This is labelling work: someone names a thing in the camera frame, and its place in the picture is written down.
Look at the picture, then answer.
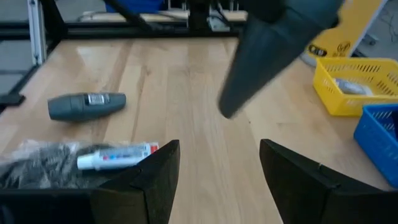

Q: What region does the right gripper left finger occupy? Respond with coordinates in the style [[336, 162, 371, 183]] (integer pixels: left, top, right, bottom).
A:
[[90, 139, 182, 224]]

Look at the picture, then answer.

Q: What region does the silver aluminium post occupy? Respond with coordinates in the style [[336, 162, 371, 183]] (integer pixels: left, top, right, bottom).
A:
[[27, 0, 47, 65]]

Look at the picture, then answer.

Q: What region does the dark remote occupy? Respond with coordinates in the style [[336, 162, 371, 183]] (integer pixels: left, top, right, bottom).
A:
[[334, 77, 374, 96]]

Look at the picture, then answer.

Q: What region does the black loofah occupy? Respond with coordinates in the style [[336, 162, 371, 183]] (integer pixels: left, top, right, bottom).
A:
[[0, 139, 131, 190]]

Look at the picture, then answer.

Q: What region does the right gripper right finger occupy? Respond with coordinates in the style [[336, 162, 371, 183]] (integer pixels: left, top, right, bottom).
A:
[[259, 138, 398, 224]]

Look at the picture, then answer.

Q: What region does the yellow plastic basket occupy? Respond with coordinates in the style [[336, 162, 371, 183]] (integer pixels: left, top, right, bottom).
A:
[[312, 57, 398, 117]]

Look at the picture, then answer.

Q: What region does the gray deodorant bottle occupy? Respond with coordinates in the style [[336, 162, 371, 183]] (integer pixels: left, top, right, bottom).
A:
[[47, 91, 127, 123]]

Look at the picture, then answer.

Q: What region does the small white toothpaste tube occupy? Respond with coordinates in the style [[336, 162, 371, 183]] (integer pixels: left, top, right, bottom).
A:
[[76, 142, 160, 171]]

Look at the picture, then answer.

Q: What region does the blue plastic basket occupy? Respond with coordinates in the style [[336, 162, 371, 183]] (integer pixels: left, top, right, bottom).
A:
[[353, 104, 398, 189]]

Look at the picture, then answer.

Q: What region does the blue background object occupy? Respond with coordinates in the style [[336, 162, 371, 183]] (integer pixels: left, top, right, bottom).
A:
[[105, 0, 165, 14]]

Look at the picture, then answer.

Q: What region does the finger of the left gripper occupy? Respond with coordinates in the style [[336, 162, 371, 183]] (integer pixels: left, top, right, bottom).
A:
[[217, 0, 345, 119]]

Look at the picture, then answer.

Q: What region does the black metal table frame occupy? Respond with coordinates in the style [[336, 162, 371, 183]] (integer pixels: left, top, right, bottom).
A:
[[0, 0, 249, 108]]

